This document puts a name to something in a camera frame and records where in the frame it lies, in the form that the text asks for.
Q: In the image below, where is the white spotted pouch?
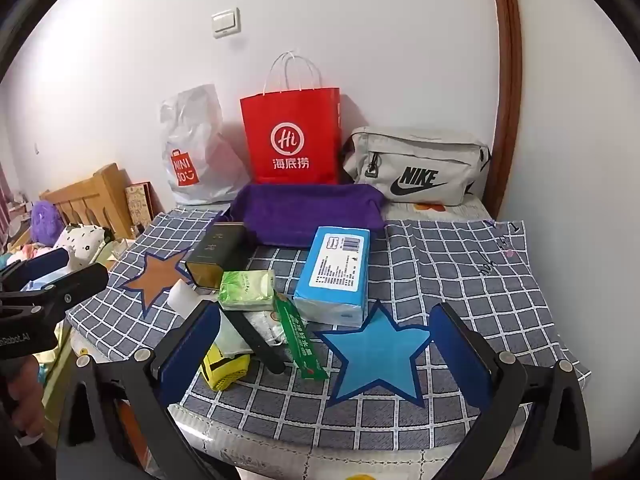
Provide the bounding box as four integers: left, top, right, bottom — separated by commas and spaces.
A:
55, 224, 113, 266

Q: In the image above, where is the person's left hand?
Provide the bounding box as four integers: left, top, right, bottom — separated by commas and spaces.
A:
0, 357, 47, 436

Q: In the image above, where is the green tissue packet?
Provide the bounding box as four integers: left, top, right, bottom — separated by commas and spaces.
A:
218, 270, 277, 311

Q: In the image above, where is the black watch strap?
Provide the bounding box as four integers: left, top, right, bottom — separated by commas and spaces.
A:
235, 307, 286, 375

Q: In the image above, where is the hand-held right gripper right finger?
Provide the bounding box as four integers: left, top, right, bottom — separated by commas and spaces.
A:
427, 302, 593, 480

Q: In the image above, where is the white light switch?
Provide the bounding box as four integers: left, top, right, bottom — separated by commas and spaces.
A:
211, 8, 241, 39

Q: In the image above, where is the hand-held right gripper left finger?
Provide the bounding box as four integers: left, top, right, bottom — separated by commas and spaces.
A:
55, 300, 241, 480

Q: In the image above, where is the grey checkered star blanket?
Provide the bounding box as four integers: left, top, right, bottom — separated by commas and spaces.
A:
65, 205, 593, 480

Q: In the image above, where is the dark green tin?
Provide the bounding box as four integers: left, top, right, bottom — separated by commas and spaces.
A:
185, 221, 246, 292

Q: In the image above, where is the white plastic shopping bag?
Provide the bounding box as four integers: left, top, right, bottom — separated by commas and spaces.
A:
160, 84, 251, 206

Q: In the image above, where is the light wooden furniture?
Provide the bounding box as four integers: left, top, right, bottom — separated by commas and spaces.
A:
40, 162, 138, 241

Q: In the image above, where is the grey waist bag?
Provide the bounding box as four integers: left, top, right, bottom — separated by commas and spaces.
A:
342, 126, 493, 207

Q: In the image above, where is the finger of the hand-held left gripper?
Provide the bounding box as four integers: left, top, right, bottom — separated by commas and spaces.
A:
34, 263, 110, 324
0, 247, 71, 292

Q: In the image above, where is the patterned cardboard box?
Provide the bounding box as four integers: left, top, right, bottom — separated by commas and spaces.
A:
125, 181, 153, 226

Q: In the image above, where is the striped pink curtain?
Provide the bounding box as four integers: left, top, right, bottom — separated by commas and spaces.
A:
0, 160, 16, 241

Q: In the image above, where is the blue tissue pack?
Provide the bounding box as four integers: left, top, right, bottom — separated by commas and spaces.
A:
292, 226, 372, 328

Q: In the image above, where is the orange print wipes packet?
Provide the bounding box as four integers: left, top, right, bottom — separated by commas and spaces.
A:
250, 309, 290, 351

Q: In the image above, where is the purple fabric tray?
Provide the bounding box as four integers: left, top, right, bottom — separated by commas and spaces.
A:
215, 184, 386, 248

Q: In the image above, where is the purple plush toy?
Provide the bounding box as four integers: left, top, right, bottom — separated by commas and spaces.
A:
31, 200, 62, 243

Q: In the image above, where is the green long carton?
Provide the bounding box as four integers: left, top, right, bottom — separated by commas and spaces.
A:
274, 294, 329, 381

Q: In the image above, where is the red paper bag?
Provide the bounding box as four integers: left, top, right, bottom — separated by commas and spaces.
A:
240, 51, 342, 186

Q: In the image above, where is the white gauze cloth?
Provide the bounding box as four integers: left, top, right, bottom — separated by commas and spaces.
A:
216, 310, 253, 358

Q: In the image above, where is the white sponge block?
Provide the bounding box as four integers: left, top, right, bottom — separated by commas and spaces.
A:
168, 280, 219, 318

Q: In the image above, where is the brown wooden bed headboard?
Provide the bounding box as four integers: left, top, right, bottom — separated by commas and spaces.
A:
487, 0, 523, 216

